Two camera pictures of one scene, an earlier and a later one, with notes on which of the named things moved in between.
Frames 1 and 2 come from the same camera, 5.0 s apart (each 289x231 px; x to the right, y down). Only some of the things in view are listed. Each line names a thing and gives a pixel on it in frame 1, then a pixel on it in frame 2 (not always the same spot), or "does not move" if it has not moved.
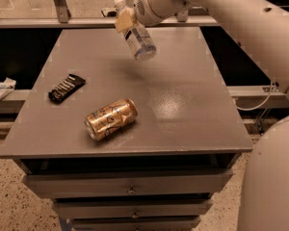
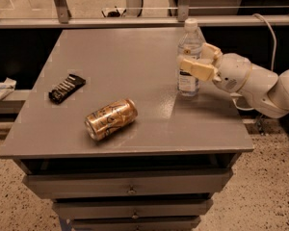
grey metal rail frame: (65, 19) does not move
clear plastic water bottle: (138, 38) to (191, 51)
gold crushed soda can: (103, 120) does not move
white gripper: (149, 9) to (233, 71)
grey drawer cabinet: (159, 174) does not move
